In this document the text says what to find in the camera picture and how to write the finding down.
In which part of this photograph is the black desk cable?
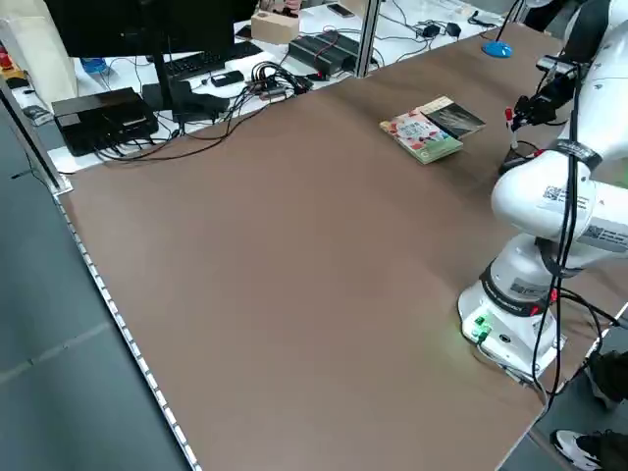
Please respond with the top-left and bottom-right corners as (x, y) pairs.
(92, 95), (256, 164)

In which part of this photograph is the brown cardboard box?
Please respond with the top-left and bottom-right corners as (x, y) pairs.
(250, 9), (301, 46)

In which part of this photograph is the black power supply unit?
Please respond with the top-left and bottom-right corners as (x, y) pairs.
(288, 31), (362, 80)

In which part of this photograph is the black computer monitor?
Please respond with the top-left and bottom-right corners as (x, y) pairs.
(42, 0), (236, 125)

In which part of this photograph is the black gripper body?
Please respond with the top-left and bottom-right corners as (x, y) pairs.
(524, 73), (576, 125)

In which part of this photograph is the aluminium table edge rail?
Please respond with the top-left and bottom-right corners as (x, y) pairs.
(52, 188), (203, 471)

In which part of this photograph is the cable hub with plugs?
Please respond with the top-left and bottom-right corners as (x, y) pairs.
(243, 60), (315, 103)

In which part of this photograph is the colourful juice recipe book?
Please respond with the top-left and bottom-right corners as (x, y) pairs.
(378, 111), (464, 166)

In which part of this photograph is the small black device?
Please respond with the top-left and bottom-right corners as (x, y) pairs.
(209, 70), (245, 89)

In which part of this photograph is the grey hands cover book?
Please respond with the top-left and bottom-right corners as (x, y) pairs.
(420, 95), (489, 140)

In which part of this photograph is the blue desk lamp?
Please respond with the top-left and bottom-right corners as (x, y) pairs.
(481, 0), (522, 60)

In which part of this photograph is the black mesh pen holder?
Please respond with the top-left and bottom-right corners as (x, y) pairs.
(497, 140), (541, 176)

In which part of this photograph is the black electronics box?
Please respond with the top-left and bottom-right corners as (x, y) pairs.
(50, 86), (160, 158)

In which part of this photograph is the person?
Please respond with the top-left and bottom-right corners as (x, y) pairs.
(549, 348), (628, 471)

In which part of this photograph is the black keyboard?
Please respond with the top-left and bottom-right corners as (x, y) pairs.
(164, 41), (265, 83)

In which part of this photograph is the black arm base cable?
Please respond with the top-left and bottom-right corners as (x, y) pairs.
(532, 288), (622, 398)

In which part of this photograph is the aluminium frame beam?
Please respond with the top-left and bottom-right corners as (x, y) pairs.
(0, 80), (75, 196)

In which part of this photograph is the aluminium frame post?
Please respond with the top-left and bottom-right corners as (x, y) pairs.
(354, 0), (383, 79)

